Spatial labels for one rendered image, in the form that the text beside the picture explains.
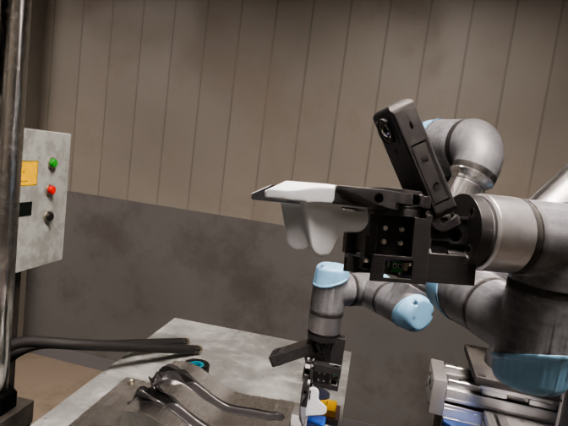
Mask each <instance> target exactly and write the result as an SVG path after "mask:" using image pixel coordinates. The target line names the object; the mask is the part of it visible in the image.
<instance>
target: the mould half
mask: <svg viewBox="0 0 568 426"><path fill-rule="evenodd" d="M172 364H173V365H177V366H178V367H179V368H180V369H185V370H187V371H188V372H189V373H190V375H191V376H192V377H193V378H194V379H196V380H197V381H198V382H199V383H200V384H202V386H204V388H206V389H207V390H208V391H210V392H211V393H212V394H214V395H215V396H217V397H218V398H220V399H221V400H223V401H225V402H227V403H229V404H233V405H237V406H242V407H252V408H257V409H262V410H266V411H271V412H279V413H282V414H283V415H284V416H285V418H284V419H283V420H281V421H275V420H265V419H260V418H251V417H246V416H241V415H236V414H231V413H227V412H223V411H221V410H219V409H217V408H215V407H213V406H212V405H211V404H210V403H209V402H207V401H206V400H204V399H203V398H202V397H201V396H199V395H198V394H197V393H195V392H194V391H193V390H191V389H190V388H189V387H187V386H186V385H184V384H183V383H181V382H179V381H177V380H161V381H159V382H157V383H155V384H154V386H155V385H156V384H159V387H161V388H162V389H163V390H164V391H165V392H166V393H167V394H170V395H172V396H174V397H175V398H176V399H177V400H178V401H179V402H180V403H181V404H182V405H183V406H184V407H186V408H187V409H188V410H189V411H190V412H191V413H193V414H194V415H195V416H197V417H198V418H200V419H201V420H203V421H204V422H206V423H207V424H209V425H211V426H290V425H289V423H290V422H291V418H292V411H293V408H294V406H295V404H299V405H300V403H297V402H294V401H286V400H282V399H280V400H277V399H272V398H268V397H262V396H252V395H247V394H243V393H238V392H236V391H234V390H231V389H229V388H227V387H226V386H224V385H223V384H222V383H221V382H219V381H218V380H217V379H215V378H214V377H213V376H212V375H210V374H209V373H207V372H206V371H205V370H203V369H202V368H201V367H199V366H197V365H195V364H193V363H189V362H183V361H174V362H172ZM131 379H133V378H129V377H126V378H125V379H124V380H122V381H121V382H120V383H119V384H117V385H116V386H115V387H114V388H112V389H111V390H110V391H109V392H108V393H106V394H105V395H104V396H103V397H102V398H101V399H100V400H99V401H97V402H96V403H95V404H94V405H93V406H91V407H90V408H89V409H88V410H86V411H85V412H84V413H83V414H81V415H80V416H79V417H78V418H77V419H75V420H74V421H73V422H72V423H71V424H70V425H69V426H189V425H188V424H186V423H185V422H184V421H183V420H182V419H181V418H179V417H178V416H177V415H176V414H174V413H173V412H171V411H170V410H169V409H167V408H166V407H164V406H162V405H161V404H159V403H157V402H154V401H150V400H146V399H143V398H141V397H140V396H137V397H135V398H134V394H135V392H136V391H137V389H138V388H139V387H140V386H146V387H147V388H149V387H151V383H150V382H148V381H144V380H137V379H133V380H135V382H134V385H129V384H128V381H129V380H131ZM133 398H134V399H133ZM132 399H133V400H132ZM128 401H131V402H130V403H129V404H128V405H127V402H128Z"/></svg>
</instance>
